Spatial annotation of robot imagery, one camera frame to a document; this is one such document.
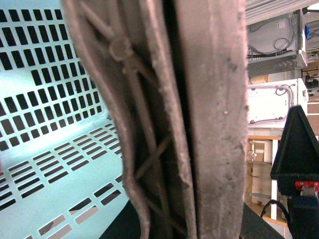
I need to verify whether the white appliance lower background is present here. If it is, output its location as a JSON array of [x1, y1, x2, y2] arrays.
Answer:
[[247, 78, 309, 128]]

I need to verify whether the white appliance background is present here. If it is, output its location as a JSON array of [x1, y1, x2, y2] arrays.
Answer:
[[247, 78, 309, 128], [246, 10, 308, 78]]

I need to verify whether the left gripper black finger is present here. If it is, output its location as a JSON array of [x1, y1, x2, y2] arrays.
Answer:
[[270, 106, 319, 196]]

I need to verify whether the light blue plastic basket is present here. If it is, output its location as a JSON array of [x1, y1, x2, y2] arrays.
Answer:
[[0, 0, 128, 239]]

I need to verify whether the white appliance top background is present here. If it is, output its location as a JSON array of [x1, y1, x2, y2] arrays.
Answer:
[[246, 10, 308, 78]]

